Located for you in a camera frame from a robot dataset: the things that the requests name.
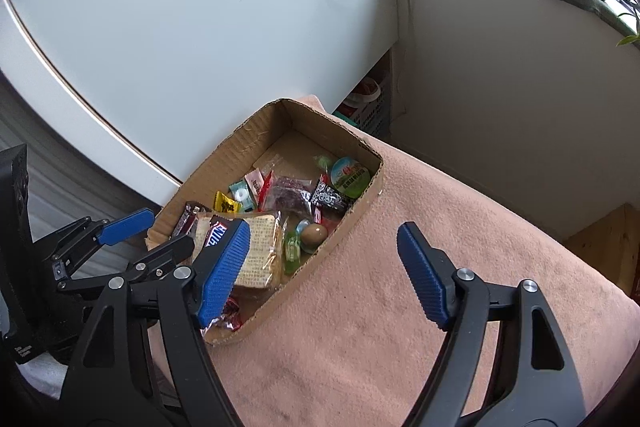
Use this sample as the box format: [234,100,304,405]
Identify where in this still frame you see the dark cake bag red ends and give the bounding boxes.
[258,171,314,217]

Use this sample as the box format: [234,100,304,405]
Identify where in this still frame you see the nut mix bag red ends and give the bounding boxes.
[201,297,243,341]

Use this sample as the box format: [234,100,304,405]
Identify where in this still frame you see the yellow candy sachet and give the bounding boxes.
[214,191,242,213]

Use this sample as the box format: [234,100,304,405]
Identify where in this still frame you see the small Snickers bar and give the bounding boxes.
[170,202,210,239]

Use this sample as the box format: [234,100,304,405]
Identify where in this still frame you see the bright green candy sachet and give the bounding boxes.
[283,232,302,275]

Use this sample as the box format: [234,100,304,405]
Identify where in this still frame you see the braised egg round pack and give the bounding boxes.
[295,220,329,254]

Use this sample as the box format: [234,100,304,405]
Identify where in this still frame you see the large Snickers bar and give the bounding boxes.
[203,217,234,248]

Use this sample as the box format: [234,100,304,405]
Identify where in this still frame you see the black patterned candy sachet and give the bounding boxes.
[310,176,352,213]

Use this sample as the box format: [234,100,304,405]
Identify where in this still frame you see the brown cardboard box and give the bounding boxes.
[146,98,383,346]

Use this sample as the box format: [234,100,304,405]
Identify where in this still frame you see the dark green mint candy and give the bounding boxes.
[229,180,255,212]

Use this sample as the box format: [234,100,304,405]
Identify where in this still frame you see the green candy clear wrapper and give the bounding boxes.
[314,155,334,173]

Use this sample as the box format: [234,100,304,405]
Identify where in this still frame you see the yellow jelly cup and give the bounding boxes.
[329,156,371,199]

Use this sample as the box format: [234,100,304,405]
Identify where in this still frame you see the cracker pack clear wrapper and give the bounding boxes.
[191,212,283,291]

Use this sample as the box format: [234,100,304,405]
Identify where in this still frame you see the pink candy sachet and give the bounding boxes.
[243,168,264,200]

